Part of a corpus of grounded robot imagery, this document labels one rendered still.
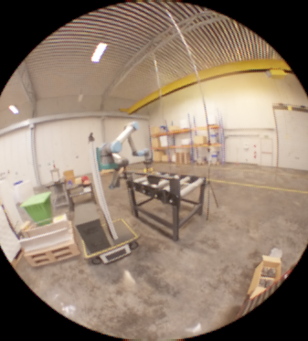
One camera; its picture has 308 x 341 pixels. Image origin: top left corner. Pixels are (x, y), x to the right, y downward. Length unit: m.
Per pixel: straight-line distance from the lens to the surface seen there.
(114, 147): 1.11
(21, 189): 7.24
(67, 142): 11.60
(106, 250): 1.71
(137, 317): 1.59
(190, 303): 1.59
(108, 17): 7.44
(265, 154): 10.23
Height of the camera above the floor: 1.56
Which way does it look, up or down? 11 degrees down
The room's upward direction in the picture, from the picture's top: 6 degrees counter-clockwise
